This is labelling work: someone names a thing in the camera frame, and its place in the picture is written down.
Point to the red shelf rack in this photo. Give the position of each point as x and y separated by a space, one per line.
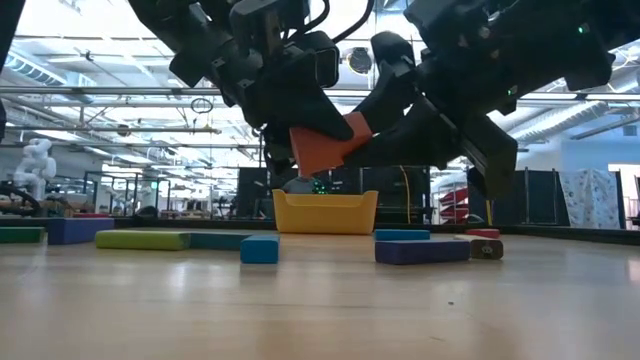
452 202

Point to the black tall cabinet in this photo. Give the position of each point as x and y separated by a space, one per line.
390 200

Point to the yellow plastic bin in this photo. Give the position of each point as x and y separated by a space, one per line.
325 215

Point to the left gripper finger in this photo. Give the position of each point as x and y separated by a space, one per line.
277 155
310 110

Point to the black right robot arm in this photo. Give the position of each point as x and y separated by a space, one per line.
627 20

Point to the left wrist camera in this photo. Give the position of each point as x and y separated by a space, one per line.
325 62

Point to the white humanoid robot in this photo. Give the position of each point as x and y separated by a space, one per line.
35 167

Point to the patterned white cloth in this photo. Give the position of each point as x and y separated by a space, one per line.
590 200

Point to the black partition screen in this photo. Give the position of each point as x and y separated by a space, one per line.
540 197
250 195

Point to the lime green long block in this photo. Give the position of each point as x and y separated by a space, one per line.
142 240

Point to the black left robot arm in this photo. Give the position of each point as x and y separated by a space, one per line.
175 30

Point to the dark blue long block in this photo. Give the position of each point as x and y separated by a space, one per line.
422 252
80 231

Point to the orange-red medium block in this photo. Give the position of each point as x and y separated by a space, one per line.
320 150

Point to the overhead frame bar with light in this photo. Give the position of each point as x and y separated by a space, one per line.
100 90

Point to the black metal frame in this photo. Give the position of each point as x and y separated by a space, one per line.
125 173

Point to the red long block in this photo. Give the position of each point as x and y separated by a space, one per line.
482 233

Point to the black table frame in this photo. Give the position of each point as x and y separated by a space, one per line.
600 235

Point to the natural wood long block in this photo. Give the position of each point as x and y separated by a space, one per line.
487 248

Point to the teal long block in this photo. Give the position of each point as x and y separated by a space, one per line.
215 241

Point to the red medium block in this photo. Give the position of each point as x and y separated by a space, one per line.
90 215

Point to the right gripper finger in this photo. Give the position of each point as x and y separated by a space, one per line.
440 140
395 70

